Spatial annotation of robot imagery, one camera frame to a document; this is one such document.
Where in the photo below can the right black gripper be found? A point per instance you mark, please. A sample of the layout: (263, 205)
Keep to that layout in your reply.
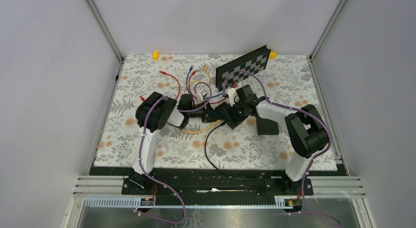
(239, 102)

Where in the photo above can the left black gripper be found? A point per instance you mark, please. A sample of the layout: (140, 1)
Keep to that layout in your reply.
(208, 114)

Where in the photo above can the small black adapter box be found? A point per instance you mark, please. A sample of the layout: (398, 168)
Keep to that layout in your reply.
(231, 116)

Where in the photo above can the black network switch box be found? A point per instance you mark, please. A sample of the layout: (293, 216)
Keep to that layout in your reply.
(266, 127)

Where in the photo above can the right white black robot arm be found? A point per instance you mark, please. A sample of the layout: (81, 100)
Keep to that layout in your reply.
(306, 130)

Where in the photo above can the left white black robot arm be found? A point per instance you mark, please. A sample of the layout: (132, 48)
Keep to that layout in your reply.
(155, 112)

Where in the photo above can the black white checkerboard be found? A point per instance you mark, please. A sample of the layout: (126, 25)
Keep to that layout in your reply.
(254, 62)

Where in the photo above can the floral patterned table mat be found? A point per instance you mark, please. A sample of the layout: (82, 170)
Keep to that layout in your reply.
(287, 79)

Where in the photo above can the right yellow corner clip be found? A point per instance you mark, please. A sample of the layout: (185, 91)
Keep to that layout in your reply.
(272, 55)

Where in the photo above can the yellow corner clip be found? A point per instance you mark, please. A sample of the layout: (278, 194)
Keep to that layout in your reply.
(272, 55)
(155, 55)

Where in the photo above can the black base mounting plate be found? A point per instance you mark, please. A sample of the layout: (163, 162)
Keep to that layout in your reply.
(200, 186)

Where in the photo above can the left yellow corner clip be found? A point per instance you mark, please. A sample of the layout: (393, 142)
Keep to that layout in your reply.
(155, 55)

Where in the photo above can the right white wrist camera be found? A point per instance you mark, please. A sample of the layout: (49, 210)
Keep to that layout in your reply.
(232, 96)

